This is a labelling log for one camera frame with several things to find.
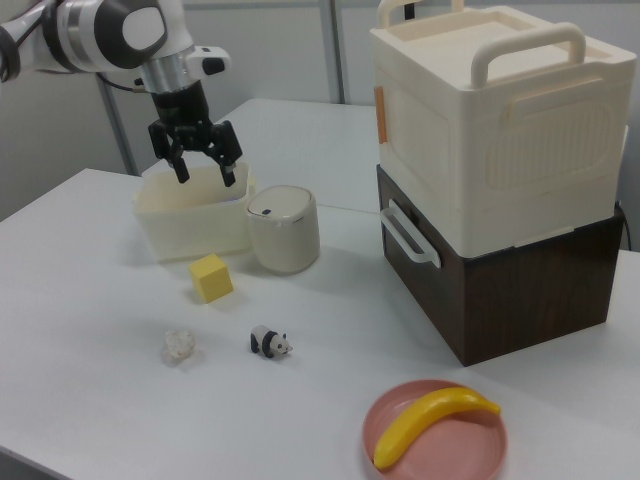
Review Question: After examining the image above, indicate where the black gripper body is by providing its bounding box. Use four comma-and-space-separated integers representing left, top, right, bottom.
151, 82, 214, 151

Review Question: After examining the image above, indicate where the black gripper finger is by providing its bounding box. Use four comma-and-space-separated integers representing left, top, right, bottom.
205, 119, 245, 189
147, 119, 191, 185

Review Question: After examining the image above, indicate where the cream plastic basket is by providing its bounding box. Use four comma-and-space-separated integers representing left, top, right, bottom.
132, 159, 257, 265

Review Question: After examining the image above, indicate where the small white lidded bin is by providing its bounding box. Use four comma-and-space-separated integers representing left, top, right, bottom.
245, 184, 321, 275

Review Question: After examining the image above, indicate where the yellow cube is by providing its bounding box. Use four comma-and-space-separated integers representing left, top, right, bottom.
188, 253, 235, 305

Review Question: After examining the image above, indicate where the copper latch strip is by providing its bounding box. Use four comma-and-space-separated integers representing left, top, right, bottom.
373, 85, 389, 146

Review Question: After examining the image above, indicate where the crumpled white paper ball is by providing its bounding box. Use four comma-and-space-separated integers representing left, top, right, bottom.
160, 328, 197, 369

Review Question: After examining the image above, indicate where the small panda figurine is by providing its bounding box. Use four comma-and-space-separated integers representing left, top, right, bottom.
249, 324, 295, 360

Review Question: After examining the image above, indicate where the yellow banana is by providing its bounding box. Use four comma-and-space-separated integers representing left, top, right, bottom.
373, 386, 502, 470

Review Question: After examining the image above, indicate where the dark brown wooden box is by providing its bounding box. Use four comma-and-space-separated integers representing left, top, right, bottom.
375, 164, 626, 369

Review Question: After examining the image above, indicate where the pink plate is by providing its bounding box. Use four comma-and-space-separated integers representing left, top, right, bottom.
362, 379, 509, 480

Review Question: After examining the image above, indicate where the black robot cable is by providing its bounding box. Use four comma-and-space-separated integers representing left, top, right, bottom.
97, 73, 151, 94

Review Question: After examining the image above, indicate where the white drawer handle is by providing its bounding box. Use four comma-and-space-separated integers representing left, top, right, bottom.
379, 198, 442, 269

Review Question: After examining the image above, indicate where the cream storage box with handles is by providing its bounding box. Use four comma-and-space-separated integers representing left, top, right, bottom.
369, 0, 637, 259

